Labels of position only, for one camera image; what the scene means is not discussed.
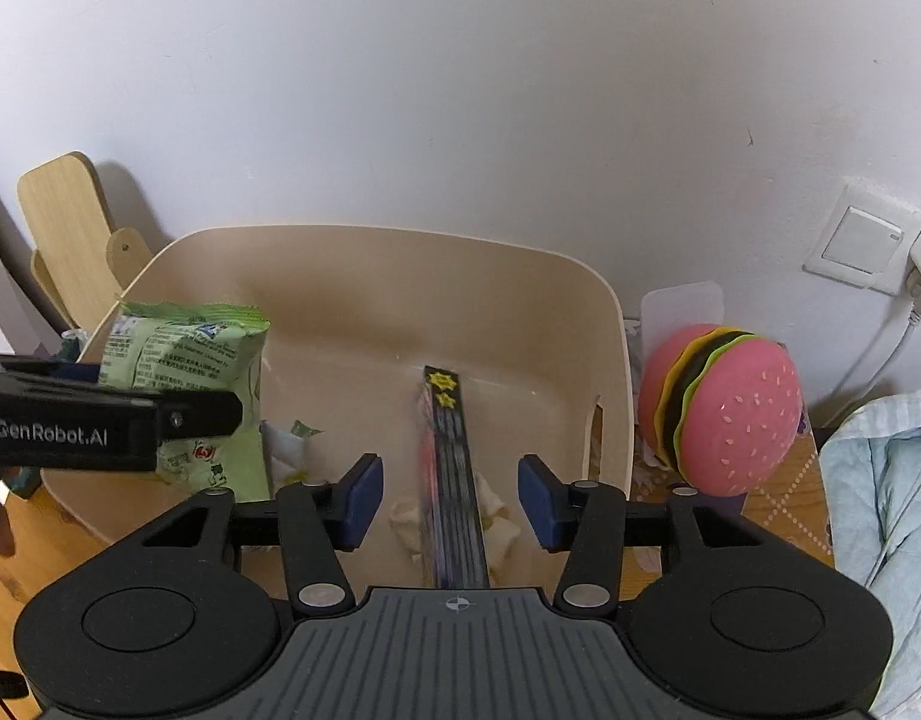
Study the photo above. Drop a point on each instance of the pink hamburger toy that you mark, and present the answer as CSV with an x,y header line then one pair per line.
x,y
730,412

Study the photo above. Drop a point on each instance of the wooden desk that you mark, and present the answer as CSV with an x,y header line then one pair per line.
x,y
48,536

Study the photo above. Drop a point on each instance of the wooden cutting boards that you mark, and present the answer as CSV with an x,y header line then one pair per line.
x,y
70,232

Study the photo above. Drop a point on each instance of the green snack packet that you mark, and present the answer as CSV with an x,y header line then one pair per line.
x,y
190,345

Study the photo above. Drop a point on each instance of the small white green wrapper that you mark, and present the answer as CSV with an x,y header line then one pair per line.
x,y
288,446

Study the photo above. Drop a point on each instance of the black striped box with stars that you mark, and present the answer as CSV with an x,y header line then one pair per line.
x,y
449,480

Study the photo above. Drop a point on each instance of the dark teal packet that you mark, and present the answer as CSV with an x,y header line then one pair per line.
x,y
29,481

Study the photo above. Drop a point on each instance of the light blue cloth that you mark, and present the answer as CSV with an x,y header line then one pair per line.
x,y
880,495

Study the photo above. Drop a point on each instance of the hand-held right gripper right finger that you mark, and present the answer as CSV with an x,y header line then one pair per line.
x,y
541,499

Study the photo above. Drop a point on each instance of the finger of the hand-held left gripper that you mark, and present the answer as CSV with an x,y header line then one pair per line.
x,y
48,371
201,414

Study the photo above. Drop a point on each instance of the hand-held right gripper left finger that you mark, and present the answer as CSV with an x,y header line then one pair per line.
x,y
363,499

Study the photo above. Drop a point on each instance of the white wall switch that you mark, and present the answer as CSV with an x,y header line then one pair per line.
x,y
861,240

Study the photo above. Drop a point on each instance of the orange patterned mat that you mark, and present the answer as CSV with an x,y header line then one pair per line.
x,y
794,495

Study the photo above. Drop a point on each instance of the white plastic card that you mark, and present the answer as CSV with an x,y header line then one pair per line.
x,y
681,311

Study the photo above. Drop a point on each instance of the beige storage bin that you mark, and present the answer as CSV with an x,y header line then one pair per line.
x,y
400,300

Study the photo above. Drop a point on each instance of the crumpled white tissue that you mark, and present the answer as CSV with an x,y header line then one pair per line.
x,y
501,525
409,529

